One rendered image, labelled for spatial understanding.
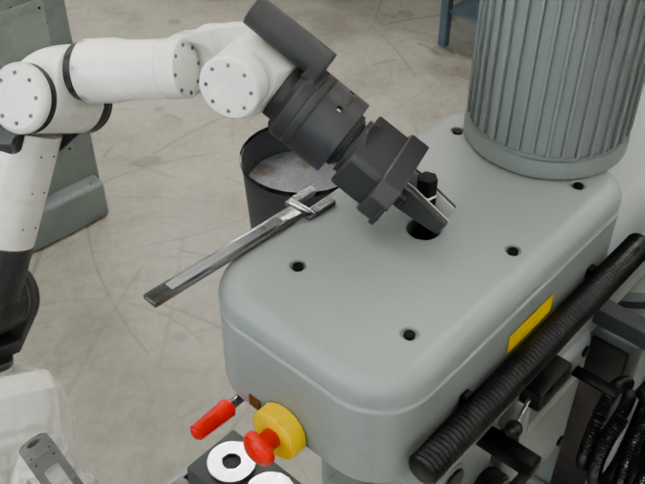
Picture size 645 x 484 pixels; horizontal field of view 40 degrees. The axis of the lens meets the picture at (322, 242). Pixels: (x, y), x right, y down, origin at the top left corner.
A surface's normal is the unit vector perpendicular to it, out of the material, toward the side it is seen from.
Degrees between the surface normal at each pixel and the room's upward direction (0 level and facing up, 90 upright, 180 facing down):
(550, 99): 90
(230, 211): 0
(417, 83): 0
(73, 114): 103
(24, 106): 60
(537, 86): 90
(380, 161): 31
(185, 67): 78
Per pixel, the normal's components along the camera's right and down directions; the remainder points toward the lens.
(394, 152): 0.47, -0.52
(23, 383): 0.47, -0.73
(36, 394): 0.71, -0.11
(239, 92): -0.33, 0.51
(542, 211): 0.00, -0.76
